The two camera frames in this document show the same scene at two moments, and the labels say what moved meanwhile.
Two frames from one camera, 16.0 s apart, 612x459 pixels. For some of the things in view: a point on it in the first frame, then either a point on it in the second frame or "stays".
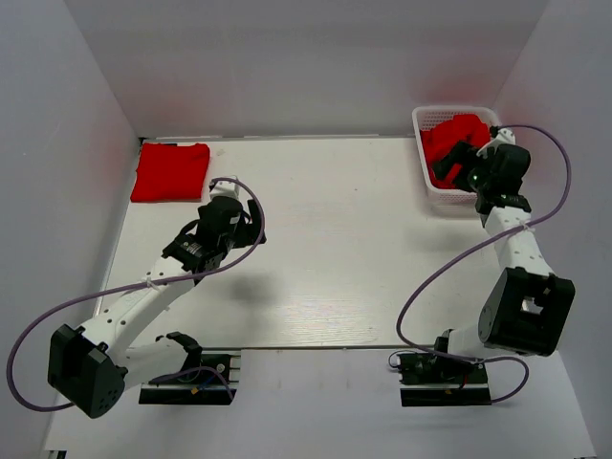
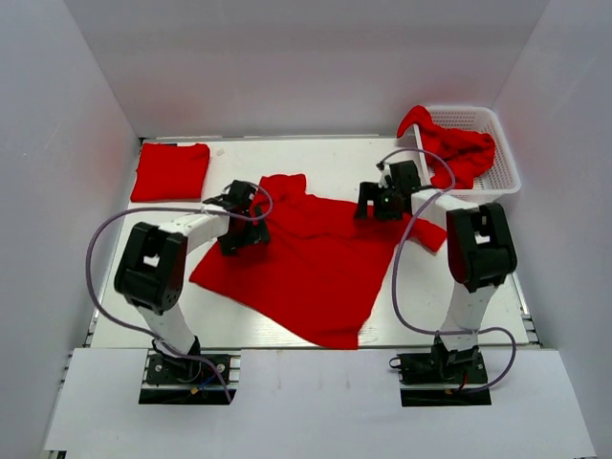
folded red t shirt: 166,172 stays
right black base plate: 438,380 stays
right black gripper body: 480,177 → 384,198
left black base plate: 207,383 stays
